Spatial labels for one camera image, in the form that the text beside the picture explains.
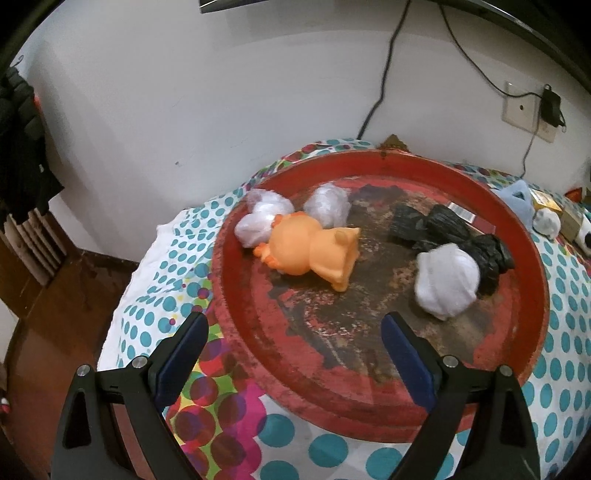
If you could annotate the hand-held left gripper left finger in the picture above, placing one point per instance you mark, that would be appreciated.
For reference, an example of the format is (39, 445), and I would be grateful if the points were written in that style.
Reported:
(182, 355)

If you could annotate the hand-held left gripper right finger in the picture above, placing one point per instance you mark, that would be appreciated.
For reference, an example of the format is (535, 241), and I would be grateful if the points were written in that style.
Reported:
(408, 355)

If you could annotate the round red worn tray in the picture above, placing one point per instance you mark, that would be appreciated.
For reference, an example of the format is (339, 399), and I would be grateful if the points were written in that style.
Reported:
(369, 323)

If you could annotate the knotted white sock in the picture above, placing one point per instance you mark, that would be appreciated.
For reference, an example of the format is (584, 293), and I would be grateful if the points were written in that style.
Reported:
(445, 286)

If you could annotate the black plastic bag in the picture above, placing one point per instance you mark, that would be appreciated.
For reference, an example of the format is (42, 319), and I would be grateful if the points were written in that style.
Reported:
(461, 235)

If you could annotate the orange rubber toy figure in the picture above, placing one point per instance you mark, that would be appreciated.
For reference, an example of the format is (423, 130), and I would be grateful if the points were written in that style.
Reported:
(309, 247)

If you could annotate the clear plastic bag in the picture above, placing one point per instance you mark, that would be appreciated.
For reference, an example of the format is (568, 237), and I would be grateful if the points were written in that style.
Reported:
(261, 217)
(328, 203)

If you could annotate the polka-dot tablecloth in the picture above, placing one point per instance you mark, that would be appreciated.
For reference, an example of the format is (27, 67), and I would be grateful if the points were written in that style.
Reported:
(277, 443)

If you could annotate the wooden slatted furniture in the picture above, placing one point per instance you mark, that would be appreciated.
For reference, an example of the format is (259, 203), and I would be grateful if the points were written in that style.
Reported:
(32, 249)

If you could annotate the blue sock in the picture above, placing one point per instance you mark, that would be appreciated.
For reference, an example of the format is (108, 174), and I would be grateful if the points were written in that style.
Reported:
(517, 198)

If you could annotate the yellow cardboard box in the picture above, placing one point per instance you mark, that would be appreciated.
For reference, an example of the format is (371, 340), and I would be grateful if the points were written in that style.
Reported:
(545, 199)

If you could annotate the brown cardboard box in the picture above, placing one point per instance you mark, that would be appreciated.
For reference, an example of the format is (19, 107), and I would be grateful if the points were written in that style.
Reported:
(572, 222)

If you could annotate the white black small toy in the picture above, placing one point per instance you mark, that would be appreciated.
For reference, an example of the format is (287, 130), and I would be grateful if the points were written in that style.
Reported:
(584, 237)

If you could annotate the gold red ornament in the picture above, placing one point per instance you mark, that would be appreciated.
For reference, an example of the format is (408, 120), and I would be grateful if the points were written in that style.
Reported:
(392, 141)

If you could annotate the small red packet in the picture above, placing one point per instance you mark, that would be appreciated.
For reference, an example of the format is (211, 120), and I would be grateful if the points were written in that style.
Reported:
(575, 194)

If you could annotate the dark hanging clothes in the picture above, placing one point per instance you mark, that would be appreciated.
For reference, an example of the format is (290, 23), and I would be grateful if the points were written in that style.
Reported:
(23, 147)

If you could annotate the black plug-in charger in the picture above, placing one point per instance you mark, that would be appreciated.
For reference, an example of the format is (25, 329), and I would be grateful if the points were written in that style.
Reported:
(550, 105)

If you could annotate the beige wall power socket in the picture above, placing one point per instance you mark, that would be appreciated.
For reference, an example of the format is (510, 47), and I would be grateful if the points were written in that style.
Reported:
(548, 133)

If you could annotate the beige wall plate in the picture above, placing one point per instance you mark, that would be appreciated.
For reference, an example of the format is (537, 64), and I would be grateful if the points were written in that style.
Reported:
(521, 107)

